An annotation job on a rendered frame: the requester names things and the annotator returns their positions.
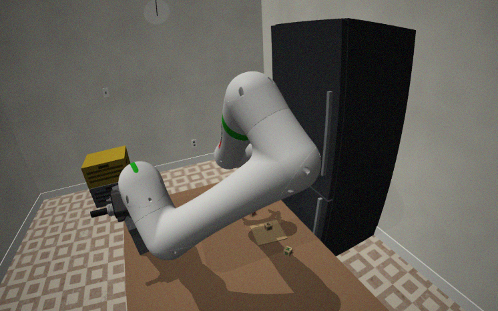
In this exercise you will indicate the beige flat mat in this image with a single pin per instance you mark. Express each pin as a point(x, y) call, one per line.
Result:
point(265, 237)

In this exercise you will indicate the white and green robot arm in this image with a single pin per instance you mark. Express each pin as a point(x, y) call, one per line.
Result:
point(275, 159)

